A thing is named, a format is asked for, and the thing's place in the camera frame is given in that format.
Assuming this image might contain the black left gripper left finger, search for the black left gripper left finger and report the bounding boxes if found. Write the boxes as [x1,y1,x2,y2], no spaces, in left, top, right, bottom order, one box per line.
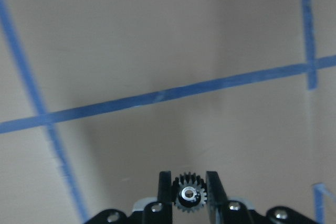
[158,171,173,224]

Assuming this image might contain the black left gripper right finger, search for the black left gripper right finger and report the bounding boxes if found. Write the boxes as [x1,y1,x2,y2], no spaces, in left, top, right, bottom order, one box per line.
[206,171,228,224]

